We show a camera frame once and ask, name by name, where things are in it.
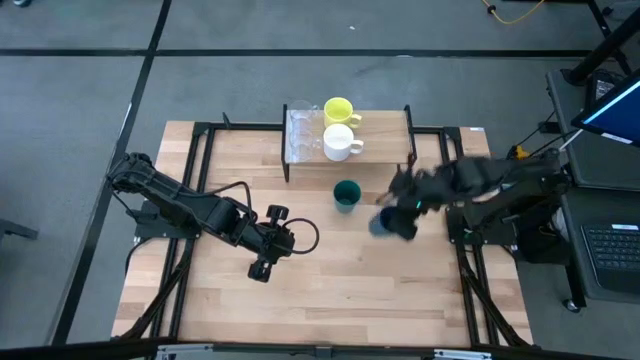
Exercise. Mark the black laptop keyboard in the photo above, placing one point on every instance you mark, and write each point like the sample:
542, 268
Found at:
615, 255

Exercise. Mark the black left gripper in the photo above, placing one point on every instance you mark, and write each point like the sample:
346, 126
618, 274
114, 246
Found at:
275, 242

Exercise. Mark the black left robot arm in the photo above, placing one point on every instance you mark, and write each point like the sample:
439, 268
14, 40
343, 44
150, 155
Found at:
200, 210

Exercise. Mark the grey side desk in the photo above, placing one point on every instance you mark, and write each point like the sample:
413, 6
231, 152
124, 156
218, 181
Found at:
600, 165

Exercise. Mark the dark green cup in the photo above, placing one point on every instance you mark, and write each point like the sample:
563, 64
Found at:
347, 195

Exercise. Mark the black chair leg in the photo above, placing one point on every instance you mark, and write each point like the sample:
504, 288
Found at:
17, 230

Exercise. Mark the person's shoe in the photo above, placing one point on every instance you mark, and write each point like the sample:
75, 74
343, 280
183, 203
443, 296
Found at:
22, 2

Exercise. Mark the yellow power plug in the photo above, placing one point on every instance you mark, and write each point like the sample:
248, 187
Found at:
520, 151

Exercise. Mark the small clear glass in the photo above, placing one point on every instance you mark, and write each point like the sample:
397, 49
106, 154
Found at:
304, 145

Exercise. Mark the computer monitor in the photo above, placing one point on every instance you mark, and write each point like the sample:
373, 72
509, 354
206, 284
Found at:
617, 117

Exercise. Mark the black crossbar with silver brackets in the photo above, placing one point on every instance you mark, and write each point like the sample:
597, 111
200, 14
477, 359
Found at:
320, 351

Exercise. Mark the yellow mug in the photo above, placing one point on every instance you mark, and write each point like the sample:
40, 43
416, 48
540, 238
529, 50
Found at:
338, 111

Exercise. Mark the black stand pole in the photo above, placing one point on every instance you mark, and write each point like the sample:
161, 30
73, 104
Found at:
607, 45

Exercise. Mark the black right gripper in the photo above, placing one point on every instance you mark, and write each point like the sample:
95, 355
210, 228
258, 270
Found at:
430, 187

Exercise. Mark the white mug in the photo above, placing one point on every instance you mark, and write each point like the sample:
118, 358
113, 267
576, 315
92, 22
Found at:
339, 142

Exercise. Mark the dark blue cup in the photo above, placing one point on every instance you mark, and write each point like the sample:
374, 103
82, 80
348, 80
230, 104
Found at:
382, 222

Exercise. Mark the wooden shelf with black legs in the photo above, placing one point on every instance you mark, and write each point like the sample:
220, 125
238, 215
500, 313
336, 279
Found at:
380, 135

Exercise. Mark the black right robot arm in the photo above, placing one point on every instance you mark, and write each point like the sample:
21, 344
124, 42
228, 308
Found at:
520, 180

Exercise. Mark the black aluminium table frame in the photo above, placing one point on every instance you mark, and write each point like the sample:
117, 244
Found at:
207, 150

